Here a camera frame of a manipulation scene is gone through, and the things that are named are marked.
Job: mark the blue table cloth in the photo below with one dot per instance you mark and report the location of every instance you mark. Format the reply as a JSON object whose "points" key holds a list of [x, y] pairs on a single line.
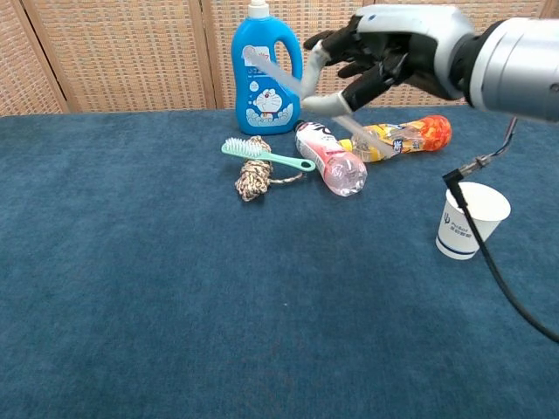
{"points": [[131, 283]]}

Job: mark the white round container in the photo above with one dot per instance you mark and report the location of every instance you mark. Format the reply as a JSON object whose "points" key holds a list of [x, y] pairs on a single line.
{"points": [[491, 209]]}

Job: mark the blue detergent pump bottle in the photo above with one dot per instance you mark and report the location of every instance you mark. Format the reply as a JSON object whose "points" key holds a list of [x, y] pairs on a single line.
{"points": [[262, 35]]}

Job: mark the woven rattan folding screen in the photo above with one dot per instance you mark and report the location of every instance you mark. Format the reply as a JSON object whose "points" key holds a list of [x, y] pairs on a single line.
{"points": [[131, 52]]}

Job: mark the pink white plastic drink bottle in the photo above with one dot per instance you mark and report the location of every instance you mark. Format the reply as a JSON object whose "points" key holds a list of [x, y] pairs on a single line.
{"points": [[336, 168]]}

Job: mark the transparent plastic straw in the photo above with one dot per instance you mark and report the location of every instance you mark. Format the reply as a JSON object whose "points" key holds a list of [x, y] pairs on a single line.
{"points": [[281, 77]]}

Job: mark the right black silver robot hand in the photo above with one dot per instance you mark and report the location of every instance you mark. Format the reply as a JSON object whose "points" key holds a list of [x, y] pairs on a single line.
{"points": [[415, 26]]}

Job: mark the teal plastic brush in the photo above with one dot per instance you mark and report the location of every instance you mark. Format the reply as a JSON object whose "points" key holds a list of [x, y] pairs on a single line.
{"points": [[244, 150]]}

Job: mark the orange yellow plastic drink bottle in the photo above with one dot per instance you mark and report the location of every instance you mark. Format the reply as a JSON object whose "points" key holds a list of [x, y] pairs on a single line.
{"points": [[423, 133]]}

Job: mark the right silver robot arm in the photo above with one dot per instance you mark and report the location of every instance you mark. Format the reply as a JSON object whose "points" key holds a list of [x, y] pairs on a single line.
{"points": [[515, 65]]}

